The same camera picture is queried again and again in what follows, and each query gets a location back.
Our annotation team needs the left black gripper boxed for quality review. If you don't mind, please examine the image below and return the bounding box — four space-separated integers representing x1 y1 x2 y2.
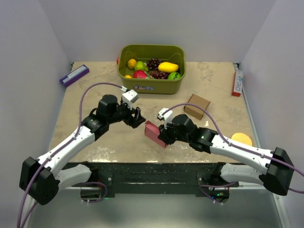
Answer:
107 99 146 128

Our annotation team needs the brown cardboard box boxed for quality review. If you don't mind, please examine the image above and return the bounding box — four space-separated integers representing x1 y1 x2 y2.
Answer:
183 94 210 120

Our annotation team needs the green pear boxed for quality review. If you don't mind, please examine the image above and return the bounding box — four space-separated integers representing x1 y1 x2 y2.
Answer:
134 61 149 72

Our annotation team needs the dark grape bunch front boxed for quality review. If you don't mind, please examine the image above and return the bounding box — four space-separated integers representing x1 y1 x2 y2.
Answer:
149 70 169 79

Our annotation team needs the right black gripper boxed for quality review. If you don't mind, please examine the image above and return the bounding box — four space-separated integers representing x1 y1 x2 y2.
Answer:
158 118 190 145

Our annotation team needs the yellow mango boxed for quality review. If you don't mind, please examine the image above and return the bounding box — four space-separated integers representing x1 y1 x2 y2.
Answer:
158 62 179 73

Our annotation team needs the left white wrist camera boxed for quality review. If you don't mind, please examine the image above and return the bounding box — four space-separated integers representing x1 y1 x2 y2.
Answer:
122 90 139 104

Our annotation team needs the green lime fruit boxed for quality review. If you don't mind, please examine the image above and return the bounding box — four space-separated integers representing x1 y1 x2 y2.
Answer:
168 72 181 80

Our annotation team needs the aluminium frame rail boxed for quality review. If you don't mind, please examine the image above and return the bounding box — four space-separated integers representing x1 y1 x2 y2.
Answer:
234 63 292 228

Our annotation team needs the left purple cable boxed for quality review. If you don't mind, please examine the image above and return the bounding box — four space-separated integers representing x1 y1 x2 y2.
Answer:
16 82 126 228

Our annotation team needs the purple rectangular box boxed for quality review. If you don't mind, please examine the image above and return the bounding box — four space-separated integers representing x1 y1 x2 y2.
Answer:
59 65 90 88

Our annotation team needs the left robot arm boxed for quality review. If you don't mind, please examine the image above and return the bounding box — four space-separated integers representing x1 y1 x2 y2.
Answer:
19 90 145 205

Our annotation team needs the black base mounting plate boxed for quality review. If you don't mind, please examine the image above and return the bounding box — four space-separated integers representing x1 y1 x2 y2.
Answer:
82 161 231 202

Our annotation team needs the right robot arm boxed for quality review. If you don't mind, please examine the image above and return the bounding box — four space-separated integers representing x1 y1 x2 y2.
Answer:
157 112 294 196

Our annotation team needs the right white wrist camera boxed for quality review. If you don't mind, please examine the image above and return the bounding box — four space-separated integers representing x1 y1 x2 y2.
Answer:
157 108 173 129

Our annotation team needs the dark grape bunch back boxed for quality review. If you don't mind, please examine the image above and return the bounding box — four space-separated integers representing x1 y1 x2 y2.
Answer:
147 58 162 71

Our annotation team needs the olive green plastic tub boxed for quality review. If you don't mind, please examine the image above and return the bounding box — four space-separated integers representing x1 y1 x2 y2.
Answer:
117 44 186 95

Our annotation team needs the pink paper box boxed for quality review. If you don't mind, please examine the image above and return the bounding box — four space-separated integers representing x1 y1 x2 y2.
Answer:
144 121 168 149

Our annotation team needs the orange round disc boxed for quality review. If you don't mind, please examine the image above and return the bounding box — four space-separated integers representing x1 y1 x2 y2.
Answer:
231 133 253 146

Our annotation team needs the red white toothpaste box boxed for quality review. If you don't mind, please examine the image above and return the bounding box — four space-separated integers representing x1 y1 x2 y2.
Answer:
231 69 243 97

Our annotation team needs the dark grape bunch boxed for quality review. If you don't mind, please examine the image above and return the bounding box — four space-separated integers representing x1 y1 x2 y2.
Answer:
147 58 162 71
149 70 169 79

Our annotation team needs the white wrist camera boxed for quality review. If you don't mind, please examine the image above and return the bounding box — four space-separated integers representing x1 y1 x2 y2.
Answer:
122 90 139 104
157 108 173 129

